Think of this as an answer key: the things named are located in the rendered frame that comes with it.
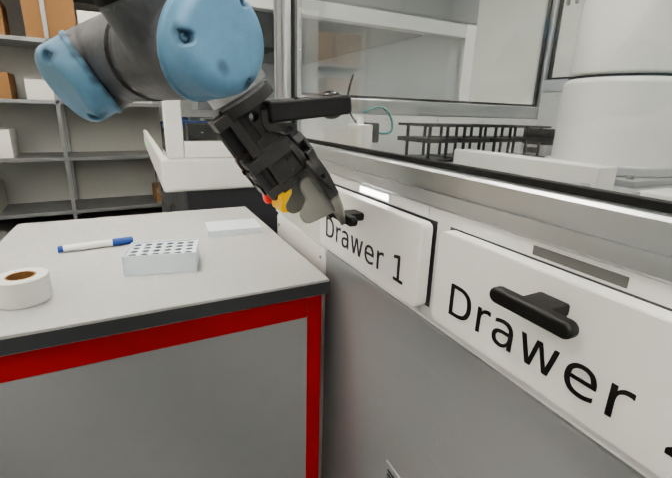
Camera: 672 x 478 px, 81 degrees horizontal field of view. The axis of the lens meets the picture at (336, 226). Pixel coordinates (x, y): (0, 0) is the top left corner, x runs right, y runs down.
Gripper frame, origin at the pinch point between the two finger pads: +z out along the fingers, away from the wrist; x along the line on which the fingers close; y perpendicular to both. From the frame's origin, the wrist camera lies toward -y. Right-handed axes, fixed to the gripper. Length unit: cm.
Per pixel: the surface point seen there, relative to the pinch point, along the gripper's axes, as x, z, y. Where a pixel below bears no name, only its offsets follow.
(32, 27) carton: -367, -110, 30
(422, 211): 11.7, 1.8, -6.2
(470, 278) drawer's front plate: 22.4, 4.5, -2.1
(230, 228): -43.2, 7.6, 13.2
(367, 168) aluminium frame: -1.6, -1.3, -8.1
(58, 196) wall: -413, 4, 120
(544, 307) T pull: 32.5, 1.1, -1.0
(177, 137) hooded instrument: -80, -12, 8
